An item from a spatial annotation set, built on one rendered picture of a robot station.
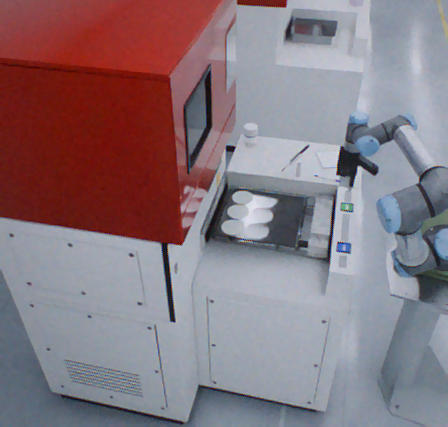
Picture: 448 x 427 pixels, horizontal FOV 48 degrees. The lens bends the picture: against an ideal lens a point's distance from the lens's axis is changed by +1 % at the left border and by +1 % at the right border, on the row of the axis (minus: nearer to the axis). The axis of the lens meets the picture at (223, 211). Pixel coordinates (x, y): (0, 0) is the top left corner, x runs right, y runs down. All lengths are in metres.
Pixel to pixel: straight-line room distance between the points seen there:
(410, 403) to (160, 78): 2.09
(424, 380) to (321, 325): 0.90
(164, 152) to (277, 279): 0.88
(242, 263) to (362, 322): 1.13
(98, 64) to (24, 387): 1.96
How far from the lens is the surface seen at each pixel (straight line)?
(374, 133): 1.94
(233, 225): 2.21
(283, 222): 2.24
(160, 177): 1.50
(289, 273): 2.13
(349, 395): 2.80
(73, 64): 1.42
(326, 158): 2.55
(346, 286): 2.02
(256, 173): 2.41
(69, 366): 2.51
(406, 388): 2.88
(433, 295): 2.19
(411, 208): 1.62
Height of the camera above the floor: 2.36
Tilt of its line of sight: 40 degrees down
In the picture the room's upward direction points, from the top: 1 degrees counter-clockwise
